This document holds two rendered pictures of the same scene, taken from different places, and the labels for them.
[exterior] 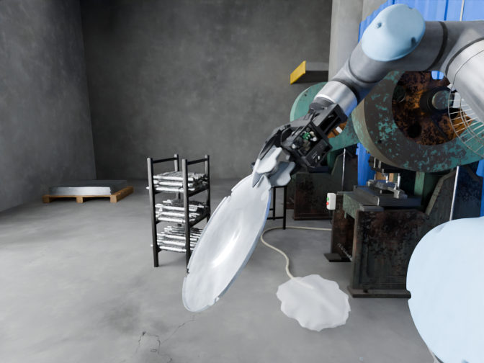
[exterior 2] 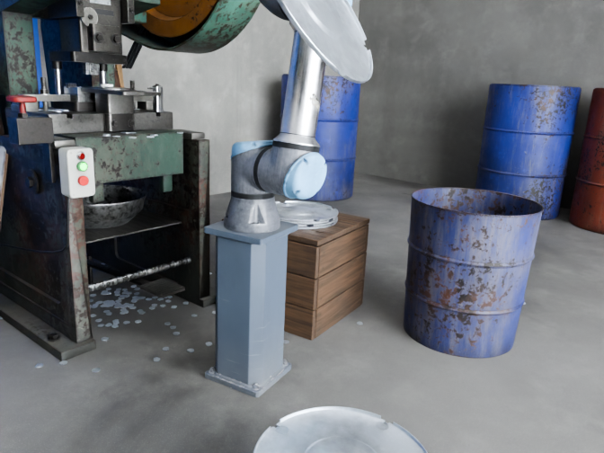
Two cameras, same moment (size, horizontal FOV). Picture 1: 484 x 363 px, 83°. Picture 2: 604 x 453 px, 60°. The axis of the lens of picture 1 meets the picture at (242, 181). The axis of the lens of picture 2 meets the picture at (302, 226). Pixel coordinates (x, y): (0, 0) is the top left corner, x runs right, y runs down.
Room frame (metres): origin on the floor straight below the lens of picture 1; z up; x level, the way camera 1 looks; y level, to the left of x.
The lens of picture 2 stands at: (1.21, 0.62, 0.83)
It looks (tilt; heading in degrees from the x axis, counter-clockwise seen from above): 15 degrees down; 220
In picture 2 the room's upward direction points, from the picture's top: 3 degrees clockwise
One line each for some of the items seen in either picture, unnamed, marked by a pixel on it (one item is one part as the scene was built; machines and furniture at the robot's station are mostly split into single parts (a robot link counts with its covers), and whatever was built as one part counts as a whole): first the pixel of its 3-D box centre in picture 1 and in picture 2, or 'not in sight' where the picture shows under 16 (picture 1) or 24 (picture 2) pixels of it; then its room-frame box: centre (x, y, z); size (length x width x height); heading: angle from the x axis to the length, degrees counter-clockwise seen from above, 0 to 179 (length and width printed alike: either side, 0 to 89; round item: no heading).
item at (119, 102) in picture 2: not in sight; (120, 110); (0.29, -0.95, 0.72); 0.25 x 0.14 x 0.14; 92
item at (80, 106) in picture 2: not in sight; (91, 105); (0.30, -1.13, 0.72); 0.20 x 0.16 x 0.03; 2
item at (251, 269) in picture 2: not in sight; (250, 302); (0.26, -0.37, 0.23); 0.19 x 0.19 x 0.45; 11
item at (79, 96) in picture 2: not in sight; (92, 93); (0.30, -1.12, 0.76); 0.15 x 0.09 x 0.05; 2
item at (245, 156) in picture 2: not in sight; (255, 164); (0.26, -0.36, 0.62); 0.13 x 0.12 x 0.14; 90
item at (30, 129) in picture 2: not in sight; (33, 148); (0.60, -0.89, 0.62); 0.10 x 0.06 x 0.20; 2
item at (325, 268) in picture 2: not in sight; (296, 263); (-0.18, -0.59, 0.18); 0.40 x 0.38 x 0.35; 98
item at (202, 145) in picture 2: not in sight; (138, 170); (0.03, -1.28, 0.45); 0.92 x 0.12 x 0.90; 92
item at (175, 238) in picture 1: (181, 209); not in sight; (2.35, 0.54, 0.47); 0.46 x 0.43 x 0.95; 72
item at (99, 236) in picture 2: not in sight; (97, 221); (0.30, -1.14, 0.31); 0.43 x 0.42 x 0.01; 2
